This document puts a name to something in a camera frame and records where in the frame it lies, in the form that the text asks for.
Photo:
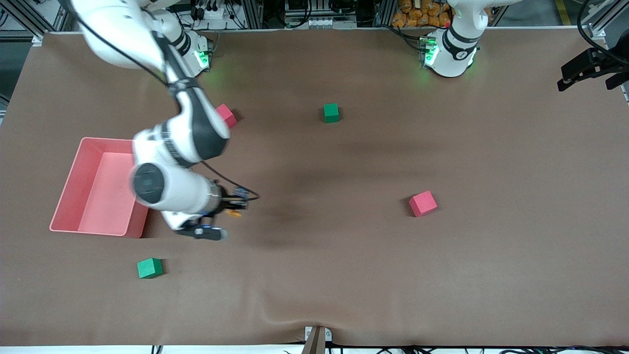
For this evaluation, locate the white power strip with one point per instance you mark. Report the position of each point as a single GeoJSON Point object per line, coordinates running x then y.
{"type": "Point", "coordinates": [218, 14]}

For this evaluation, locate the orange snack pile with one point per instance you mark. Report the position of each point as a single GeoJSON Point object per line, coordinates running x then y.
{"type": "Point", "coordinates": [413, 19]}

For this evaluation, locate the orange capped black push button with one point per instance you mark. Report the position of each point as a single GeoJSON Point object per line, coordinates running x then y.
{"type": "Point", "coordinates": [235, 214]}

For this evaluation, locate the pink cube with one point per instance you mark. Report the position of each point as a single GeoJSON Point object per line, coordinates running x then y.
{"type": "Point", "coordinates": [227, 115]}
{"type": "Point", "coordinates": [422, 203]}

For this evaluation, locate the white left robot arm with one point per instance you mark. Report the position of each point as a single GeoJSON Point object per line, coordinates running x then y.
{"type": "Point", "coordinates": [449, 59]}

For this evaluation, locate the pink plastic bin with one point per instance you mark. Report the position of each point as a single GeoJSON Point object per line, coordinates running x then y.
{"type": "Point", "coordinates": [98, 196]}

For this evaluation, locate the aluminium frame corner strut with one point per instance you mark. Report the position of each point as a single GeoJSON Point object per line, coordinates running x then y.
{"type": "Point", "coordinates": [38, 40]}
{"type": "Point", "coordinates": [597, 33]}

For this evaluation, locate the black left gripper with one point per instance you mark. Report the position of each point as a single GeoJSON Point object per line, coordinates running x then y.
{"type": "Point", "coordinates": [583, 67]}

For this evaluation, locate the brown table cover mat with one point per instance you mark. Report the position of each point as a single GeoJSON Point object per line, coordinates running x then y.
{"type": "Point", "coordinates": [344, 275]}

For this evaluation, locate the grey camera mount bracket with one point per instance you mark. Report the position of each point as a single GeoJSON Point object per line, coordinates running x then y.
{"type": "Point", "coordinates": [317, 341]}

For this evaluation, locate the green cube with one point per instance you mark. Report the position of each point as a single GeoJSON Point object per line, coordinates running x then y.
{"type": "Point", "coordinates": [149, 268]}
{"type": "Point", "coordinates": [330, 112]}

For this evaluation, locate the white connector block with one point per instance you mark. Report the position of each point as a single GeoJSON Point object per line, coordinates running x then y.
{"type": "Point", "coordinates": [324, 23]}

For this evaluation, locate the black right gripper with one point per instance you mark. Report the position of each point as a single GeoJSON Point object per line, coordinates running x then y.
{"type": "Point", "coordinates": [224, 203]}

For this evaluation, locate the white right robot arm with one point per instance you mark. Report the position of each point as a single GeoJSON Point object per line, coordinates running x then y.
{"type": "Point", "coordinates": [196, 128]}

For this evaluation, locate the aluminium frame upright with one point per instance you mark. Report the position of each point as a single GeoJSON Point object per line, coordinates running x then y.
{"type": "Point", "coordinates": [383, 14]}
{"type": "Point", "coordinates": [253, 14]}

